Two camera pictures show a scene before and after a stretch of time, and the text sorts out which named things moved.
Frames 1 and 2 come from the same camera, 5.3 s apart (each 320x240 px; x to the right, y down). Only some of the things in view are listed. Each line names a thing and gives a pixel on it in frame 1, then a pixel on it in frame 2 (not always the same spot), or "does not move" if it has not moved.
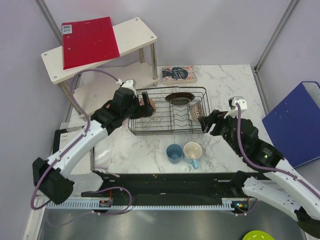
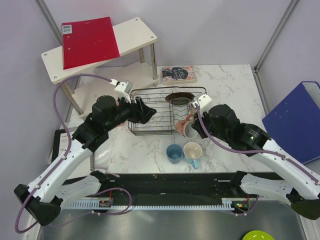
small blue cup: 174,153 does not move
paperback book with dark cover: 183,74 does not move
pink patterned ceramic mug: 152,103 -> 184,127
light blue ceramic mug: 192,152 does not move
